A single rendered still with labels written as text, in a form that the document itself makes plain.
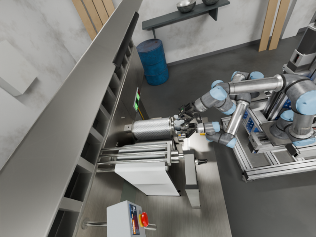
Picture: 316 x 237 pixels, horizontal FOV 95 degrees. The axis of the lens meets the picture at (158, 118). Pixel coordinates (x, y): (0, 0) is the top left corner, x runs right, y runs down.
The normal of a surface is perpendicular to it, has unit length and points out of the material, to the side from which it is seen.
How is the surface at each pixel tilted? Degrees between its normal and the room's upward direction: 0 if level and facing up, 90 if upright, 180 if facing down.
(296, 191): 0
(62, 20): 90
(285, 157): 0
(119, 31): 53
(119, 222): 0
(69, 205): 90
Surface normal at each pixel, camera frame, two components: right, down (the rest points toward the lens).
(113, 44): 0.63, -0.45
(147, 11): 0.07, 0.77
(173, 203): -0.23, -0.61
